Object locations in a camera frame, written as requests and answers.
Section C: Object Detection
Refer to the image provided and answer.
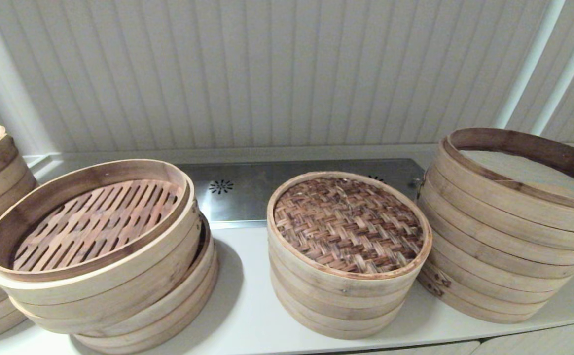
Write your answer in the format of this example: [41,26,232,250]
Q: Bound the woven bamboo steamer lid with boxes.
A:
[266,171,433,299]

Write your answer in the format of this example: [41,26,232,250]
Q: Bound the small bamboo steamer basket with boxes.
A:
[269,237,427,341]

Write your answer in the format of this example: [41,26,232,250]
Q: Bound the steel plate with vent holes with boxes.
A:
[176,158,426,230]

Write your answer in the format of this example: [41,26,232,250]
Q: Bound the round white liner cloth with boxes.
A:
[460,149,574,202]

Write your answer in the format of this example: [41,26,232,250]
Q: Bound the thin white pole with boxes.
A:
[533,0,574,136]
[493,0,569,130]

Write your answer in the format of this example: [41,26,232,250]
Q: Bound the thick white pillar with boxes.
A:
[0,0,57,154]

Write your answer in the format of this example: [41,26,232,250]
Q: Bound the beige cabinet door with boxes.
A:
[469,319,574,355]

